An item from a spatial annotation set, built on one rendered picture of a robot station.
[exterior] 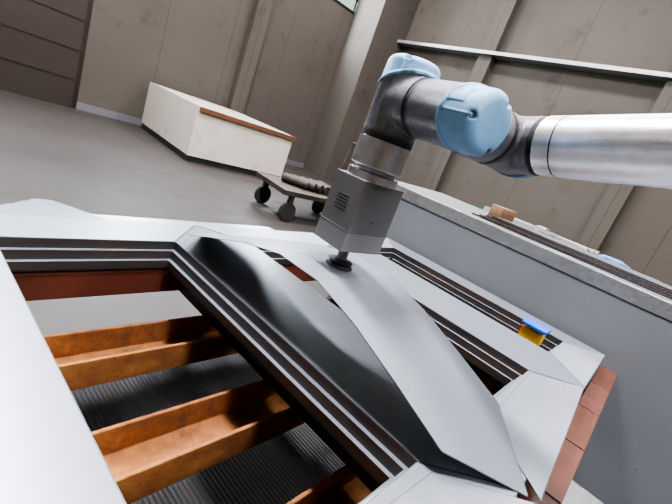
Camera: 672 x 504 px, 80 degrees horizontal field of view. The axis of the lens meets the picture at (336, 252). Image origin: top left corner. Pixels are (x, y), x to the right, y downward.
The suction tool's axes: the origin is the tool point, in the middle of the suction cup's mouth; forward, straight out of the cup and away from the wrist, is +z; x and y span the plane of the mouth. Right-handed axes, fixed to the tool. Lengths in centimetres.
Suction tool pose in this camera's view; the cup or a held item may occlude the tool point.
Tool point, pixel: (336, 272)
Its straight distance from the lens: 62.6
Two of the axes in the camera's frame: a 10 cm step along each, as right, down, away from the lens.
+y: -7.2, -0.6, -6.9
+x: 6.1, 4.3, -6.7
